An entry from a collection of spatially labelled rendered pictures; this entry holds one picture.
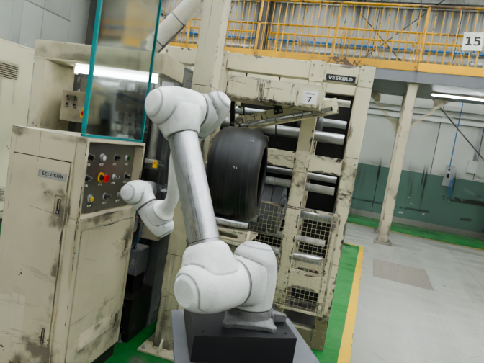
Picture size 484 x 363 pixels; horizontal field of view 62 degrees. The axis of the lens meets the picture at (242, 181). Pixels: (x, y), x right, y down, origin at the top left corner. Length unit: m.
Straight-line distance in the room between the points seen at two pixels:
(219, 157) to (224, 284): 1.08
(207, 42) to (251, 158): 0.76
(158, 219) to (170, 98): 0.63
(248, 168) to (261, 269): 0.91
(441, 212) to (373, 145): 2.43
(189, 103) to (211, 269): 0.55
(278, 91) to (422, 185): 9.12
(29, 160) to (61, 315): 0.72
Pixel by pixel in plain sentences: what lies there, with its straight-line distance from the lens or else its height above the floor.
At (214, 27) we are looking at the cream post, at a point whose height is 1.99.
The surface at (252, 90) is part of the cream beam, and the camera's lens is 2.64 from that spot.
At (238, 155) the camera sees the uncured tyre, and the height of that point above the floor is 1.29.
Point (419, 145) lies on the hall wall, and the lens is 11.53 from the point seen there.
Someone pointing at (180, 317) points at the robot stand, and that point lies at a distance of 1.66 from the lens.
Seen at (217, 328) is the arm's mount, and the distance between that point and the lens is 1.41.
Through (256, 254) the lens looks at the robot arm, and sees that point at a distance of 1.36.
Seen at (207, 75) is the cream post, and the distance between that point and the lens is 2.45.
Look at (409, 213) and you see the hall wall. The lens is 11.49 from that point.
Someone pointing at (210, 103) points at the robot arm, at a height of 1.47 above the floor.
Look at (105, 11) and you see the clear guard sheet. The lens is 2.02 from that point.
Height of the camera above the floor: 1.34
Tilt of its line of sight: 5 degrees down
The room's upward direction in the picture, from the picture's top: 9 degrees clockwise
